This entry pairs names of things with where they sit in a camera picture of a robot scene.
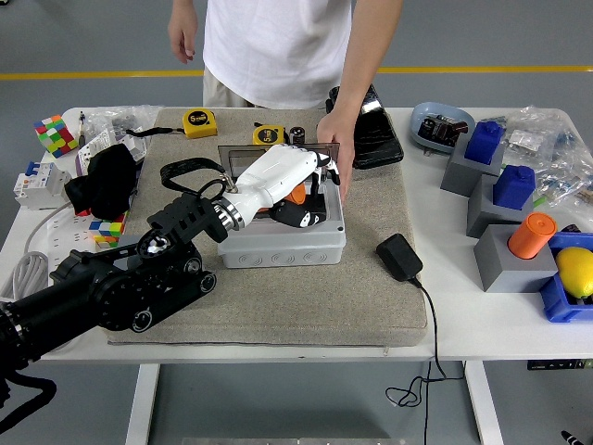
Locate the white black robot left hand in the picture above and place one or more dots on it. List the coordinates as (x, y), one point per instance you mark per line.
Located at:
(273, 174)

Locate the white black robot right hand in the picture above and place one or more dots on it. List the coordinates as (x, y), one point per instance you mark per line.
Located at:
(573, 438)

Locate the person's right hand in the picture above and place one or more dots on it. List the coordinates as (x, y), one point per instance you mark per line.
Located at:
(184, 39)

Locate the person's left hand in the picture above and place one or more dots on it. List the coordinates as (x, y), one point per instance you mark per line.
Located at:
(340, 134)

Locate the orange cylinder battery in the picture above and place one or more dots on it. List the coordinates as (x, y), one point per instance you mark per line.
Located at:
(296, 194)
(530, 236)

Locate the smoky transparent box lid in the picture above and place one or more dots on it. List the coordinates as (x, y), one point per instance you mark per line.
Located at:
(236, 150)

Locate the grey electrical enclosure box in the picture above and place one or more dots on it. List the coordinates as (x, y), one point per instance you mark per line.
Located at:
(287, 248)

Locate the person's left forearm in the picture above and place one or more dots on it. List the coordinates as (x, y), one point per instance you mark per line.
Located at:
(366, 55)

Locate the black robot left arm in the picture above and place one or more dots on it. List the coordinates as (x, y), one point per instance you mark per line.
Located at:
(69, 296)

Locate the person's right forearm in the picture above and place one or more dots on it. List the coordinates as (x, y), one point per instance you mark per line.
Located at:
(185, 11)

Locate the black glossy device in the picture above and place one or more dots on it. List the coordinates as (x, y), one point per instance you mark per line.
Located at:
(377, 139)

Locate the yellow round-faced tape measure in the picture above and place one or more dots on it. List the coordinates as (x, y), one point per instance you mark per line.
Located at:
(268, 135)

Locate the small black capacitor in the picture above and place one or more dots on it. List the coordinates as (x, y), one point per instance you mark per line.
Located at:
(297, 134)

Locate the black table control panel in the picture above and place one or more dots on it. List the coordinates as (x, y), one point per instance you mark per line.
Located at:
(556, 364)

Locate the yellow square tape measure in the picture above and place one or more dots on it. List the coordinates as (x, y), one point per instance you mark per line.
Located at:
(200, 124)

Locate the person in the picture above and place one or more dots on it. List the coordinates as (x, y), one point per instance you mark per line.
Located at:
(273, 46)

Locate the light blue bowl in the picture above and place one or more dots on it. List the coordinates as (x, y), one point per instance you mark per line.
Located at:
(428, 111)

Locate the white table leg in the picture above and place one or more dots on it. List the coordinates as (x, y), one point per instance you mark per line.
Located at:
(484, 408)
(141, 408)

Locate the dark electronic components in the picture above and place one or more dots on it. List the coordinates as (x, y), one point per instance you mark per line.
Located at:
(440, 130)

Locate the clear bag of metal parts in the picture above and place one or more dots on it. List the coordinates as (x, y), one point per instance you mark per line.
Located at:
(116, 118)

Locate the white plastic module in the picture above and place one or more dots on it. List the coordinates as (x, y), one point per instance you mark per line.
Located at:
(139, 147)

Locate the grey holder block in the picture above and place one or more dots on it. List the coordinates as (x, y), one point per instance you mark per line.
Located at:
(484, 218)
(458, 178)
(505, 273)

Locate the blue plastic bin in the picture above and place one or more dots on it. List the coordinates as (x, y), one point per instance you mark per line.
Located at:
(560, 306)

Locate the thin black screwdriver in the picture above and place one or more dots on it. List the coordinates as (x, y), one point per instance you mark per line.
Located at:
(82, 127)

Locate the black power adapter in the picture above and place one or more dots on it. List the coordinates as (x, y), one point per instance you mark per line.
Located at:
(399, 257)

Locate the white purple card package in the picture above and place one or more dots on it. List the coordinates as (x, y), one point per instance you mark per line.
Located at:
(95, 143)

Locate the grey-brown cushion mat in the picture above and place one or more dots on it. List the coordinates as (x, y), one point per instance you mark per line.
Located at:
(301, 310)

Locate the blue plastic block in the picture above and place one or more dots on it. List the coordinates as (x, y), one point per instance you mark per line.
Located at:
(484, 143)
(513, 187)

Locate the black cloth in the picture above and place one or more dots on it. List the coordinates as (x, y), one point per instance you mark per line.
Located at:
(109, 181)

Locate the large multicolour puzzle cube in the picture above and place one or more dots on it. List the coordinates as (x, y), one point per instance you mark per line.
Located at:
(55, 135)

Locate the yellow lemon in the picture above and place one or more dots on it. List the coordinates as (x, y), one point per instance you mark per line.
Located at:
(576, 271)

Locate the small multicolour puzzle cube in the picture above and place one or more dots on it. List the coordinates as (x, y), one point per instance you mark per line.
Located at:
(107, 229)

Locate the small bag of white parts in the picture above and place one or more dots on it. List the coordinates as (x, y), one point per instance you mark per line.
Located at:
(523, 139)

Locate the white circuit breaker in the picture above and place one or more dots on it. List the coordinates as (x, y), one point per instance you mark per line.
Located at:
(39, 185)

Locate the white power strip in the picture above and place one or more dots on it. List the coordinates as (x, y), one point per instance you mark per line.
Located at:
(71, 234)

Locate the clear bags of parts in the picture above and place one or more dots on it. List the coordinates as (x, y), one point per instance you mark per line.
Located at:
(565, 167)

